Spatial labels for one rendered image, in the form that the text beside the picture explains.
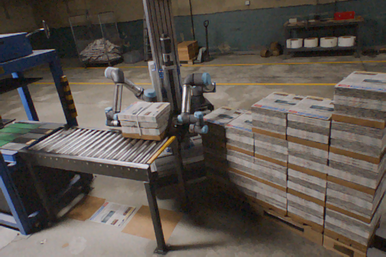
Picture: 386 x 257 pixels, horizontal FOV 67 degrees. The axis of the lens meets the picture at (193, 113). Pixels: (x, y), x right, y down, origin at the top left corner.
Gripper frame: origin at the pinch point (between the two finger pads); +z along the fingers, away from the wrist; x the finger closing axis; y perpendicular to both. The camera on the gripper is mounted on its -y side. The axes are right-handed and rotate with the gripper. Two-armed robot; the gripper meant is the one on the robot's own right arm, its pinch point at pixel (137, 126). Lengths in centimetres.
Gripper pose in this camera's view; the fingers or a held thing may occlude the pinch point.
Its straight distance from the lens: 283.1
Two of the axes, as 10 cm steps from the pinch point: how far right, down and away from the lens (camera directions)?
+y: -1.2, -9.2, -3.8
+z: 9.2, 0.4, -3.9
